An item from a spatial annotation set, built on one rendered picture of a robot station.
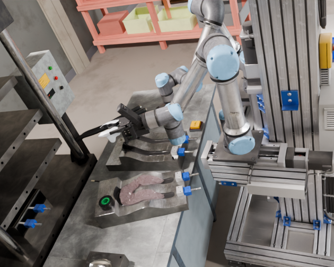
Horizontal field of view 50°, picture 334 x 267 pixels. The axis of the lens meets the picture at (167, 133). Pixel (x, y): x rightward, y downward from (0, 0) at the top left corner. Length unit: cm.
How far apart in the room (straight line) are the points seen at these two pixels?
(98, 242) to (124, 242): 16
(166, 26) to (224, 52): 386
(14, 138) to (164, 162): 87
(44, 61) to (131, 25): 307
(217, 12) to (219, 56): 55
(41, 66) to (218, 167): 132
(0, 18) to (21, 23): 297
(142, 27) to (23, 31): 161
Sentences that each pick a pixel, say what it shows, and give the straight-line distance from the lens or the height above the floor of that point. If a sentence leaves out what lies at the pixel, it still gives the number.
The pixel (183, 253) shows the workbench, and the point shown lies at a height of 50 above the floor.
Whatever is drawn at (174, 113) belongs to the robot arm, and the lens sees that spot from 148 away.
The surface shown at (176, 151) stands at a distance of 213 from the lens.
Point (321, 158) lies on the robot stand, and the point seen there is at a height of 99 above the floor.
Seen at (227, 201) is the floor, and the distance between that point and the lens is 297.
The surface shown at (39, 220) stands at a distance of 235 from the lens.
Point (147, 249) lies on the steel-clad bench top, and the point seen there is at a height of 80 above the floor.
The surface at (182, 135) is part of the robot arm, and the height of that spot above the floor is 133.
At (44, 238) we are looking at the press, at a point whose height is 79.
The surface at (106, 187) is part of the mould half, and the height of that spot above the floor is 91.
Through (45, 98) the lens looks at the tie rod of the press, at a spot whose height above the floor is 135.
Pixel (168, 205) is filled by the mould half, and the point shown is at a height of 86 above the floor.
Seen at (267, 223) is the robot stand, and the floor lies 21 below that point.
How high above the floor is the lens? 232
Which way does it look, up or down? 38 degrees down
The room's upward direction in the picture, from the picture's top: 22 degrees counter-clockwise
